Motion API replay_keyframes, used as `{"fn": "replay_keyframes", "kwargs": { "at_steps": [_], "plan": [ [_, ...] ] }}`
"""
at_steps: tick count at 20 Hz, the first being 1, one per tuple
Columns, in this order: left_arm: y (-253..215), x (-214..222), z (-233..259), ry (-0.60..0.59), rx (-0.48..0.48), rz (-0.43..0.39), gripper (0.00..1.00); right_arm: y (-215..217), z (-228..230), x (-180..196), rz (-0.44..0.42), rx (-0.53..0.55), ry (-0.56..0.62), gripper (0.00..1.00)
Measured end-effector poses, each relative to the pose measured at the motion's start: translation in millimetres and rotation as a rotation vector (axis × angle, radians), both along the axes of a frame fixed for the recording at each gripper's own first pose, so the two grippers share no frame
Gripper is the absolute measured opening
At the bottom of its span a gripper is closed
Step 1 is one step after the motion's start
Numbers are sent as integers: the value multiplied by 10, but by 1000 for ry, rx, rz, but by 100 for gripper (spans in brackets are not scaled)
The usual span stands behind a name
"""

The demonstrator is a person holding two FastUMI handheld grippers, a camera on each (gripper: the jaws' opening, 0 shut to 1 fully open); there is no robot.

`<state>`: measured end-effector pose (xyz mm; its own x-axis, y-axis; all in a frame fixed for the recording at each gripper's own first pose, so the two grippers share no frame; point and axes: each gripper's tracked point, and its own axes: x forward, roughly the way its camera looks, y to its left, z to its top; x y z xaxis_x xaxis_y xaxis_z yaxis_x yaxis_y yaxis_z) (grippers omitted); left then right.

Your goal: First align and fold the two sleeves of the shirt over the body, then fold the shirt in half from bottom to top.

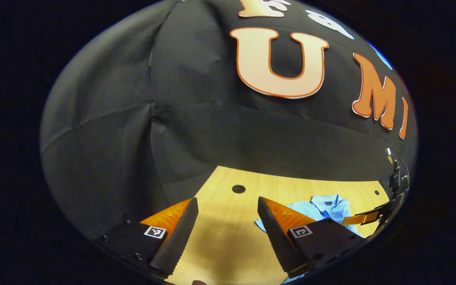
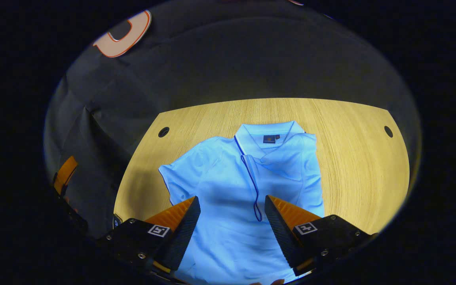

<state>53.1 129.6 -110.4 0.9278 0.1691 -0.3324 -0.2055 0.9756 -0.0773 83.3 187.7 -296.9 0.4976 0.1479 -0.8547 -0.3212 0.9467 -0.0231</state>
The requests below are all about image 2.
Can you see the black backdrop cloth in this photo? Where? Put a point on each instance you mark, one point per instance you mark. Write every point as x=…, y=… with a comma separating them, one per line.
x=220, y=59

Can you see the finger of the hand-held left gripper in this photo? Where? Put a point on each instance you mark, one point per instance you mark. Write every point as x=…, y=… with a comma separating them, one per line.
x=65, y=174

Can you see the light blue T-shirt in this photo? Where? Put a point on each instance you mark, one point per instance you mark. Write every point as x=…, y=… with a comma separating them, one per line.
x=232, y=198

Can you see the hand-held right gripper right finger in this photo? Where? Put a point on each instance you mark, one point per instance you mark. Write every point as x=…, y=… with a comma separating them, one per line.
x=282, y=237

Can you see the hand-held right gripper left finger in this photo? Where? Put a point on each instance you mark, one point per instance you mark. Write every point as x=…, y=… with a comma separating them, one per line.
x=180, y=237

